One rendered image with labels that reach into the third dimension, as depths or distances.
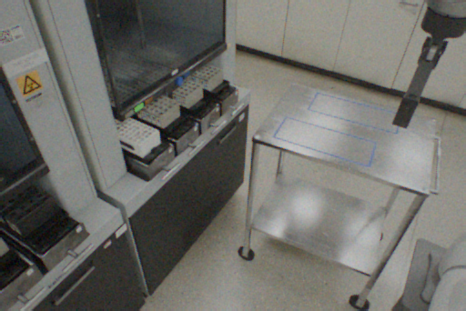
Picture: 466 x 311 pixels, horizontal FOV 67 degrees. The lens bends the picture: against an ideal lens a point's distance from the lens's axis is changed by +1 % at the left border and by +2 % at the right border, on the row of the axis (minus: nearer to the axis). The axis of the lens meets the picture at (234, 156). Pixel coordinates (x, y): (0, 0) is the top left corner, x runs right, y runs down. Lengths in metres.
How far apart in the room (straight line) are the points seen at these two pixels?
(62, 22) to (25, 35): 0.09
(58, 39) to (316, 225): 1.30
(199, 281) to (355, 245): 0.76
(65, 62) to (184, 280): 1.22
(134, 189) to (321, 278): 1.09
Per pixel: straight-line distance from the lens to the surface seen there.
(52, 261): 1.10
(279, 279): 1.87
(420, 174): 1.31
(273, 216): 1.72
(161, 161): 1.25
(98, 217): 1.18
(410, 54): 3.18
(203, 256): 1.91
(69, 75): 0.99
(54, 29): 0.95
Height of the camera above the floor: 1.62
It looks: 42 degrees down
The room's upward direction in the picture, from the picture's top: 2 degrees clockwise
